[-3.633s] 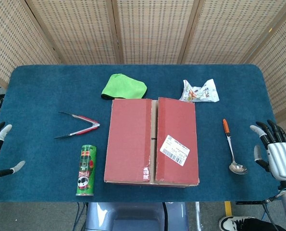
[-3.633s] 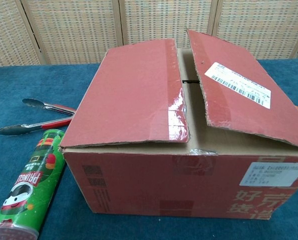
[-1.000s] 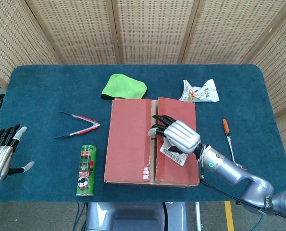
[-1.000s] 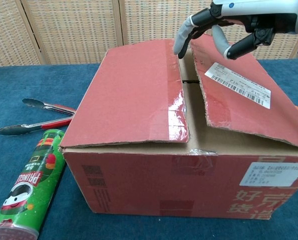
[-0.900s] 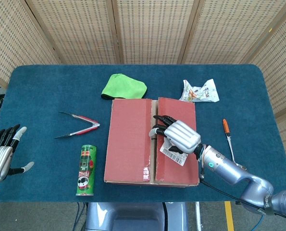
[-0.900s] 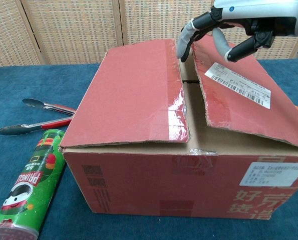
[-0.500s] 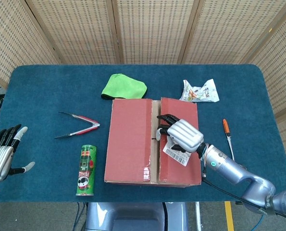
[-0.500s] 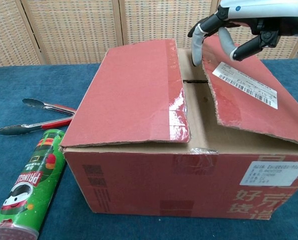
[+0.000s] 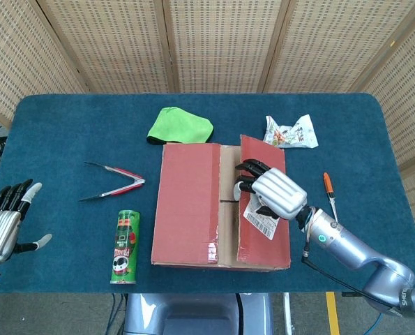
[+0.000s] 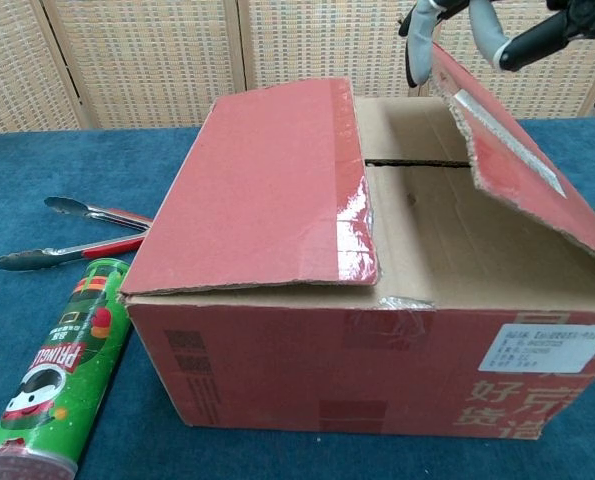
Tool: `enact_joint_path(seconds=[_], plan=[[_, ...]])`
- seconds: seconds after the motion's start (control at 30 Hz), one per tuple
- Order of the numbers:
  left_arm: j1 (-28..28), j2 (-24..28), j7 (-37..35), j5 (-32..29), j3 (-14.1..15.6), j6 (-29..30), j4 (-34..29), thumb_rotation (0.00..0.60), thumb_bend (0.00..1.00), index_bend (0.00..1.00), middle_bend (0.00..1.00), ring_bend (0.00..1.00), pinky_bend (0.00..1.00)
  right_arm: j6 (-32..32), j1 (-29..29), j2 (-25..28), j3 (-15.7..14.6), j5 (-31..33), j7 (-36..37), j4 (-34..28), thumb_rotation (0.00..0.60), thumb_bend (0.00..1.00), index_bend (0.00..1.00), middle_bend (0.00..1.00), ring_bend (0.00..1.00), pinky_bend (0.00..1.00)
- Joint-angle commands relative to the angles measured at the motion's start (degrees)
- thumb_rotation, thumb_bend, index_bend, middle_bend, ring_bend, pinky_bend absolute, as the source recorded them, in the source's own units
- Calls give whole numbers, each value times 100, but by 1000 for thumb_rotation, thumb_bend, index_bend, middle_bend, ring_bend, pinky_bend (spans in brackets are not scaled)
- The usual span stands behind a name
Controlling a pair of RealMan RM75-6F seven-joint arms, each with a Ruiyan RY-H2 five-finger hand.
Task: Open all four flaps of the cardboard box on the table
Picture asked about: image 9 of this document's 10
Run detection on white metal pole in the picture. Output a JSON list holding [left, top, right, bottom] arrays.
[[282, 292, 294, 335]]

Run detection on woven rattan folding screen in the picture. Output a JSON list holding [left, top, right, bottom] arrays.
[[0, 0, 415, 252]]

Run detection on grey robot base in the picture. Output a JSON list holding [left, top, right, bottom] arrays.
[[123, 292, 274, 335]]

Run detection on green Pringles can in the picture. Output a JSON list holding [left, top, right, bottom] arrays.
[[109, 209, 141, 285]]

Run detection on metal tongs with red grips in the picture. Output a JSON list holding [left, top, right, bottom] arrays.
[[78, 161, 146, 202]]

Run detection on metal spoon with orange handle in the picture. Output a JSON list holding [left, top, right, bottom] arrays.
[[322, 172, 340, 224]]

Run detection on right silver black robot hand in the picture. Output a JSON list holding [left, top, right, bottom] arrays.
[[234, 158, 308, 221]]

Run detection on red cardboard shipping box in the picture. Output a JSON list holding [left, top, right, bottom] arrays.
[[150, 134, 292, 272]]

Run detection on blue felt table cover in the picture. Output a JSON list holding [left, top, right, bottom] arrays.
[[0, 92, 415, 294]]

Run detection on white crumpled snack packet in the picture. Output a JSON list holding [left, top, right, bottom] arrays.
[[257, 114, 319, 150]]

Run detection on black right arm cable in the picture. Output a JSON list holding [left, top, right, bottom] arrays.
[[300, 244, 415, 320]]

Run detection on bright green cloth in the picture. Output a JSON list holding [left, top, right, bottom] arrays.
[[146, 107, 214, 146]]

